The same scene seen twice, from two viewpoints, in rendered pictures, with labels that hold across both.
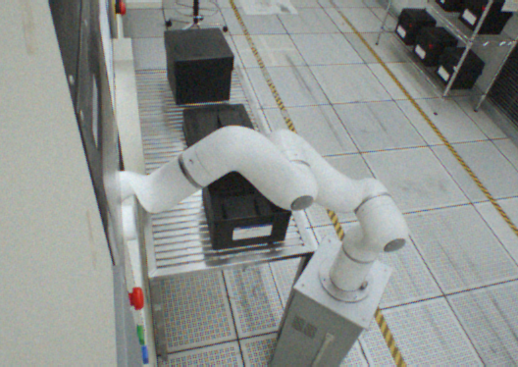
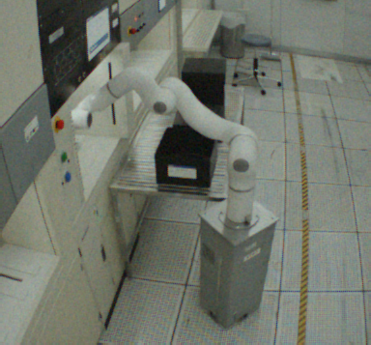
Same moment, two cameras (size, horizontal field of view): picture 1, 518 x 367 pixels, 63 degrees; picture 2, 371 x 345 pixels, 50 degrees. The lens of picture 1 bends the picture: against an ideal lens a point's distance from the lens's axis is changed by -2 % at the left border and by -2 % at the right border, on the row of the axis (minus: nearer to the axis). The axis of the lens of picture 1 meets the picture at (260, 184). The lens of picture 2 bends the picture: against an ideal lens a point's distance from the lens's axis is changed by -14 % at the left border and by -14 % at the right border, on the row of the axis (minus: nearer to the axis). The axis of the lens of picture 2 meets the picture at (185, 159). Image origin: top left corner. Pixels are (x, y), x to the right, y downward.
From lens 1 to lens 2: 1.20 m
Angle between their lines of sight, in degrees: 28
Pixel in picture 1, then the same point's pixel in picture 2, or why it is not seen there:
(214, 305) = (179, 262)
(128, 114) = not seen: hidden behind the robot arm
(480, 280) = not seen: outside the picture
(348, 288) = (234, 219)
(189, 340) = (152, 275)
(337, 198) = (197, 120)
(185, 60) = (189, 71)
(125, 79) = (118, 61)
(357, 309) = (235, 233)
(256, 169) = (139, 86)
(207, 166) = (116, 82)
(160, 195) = (96, 99)
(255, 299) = not seen: hidden behind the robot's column
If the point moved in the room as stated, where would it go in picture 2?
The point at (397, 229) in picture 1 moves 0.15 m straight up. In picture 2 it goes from (242, 152) to (242, 118)
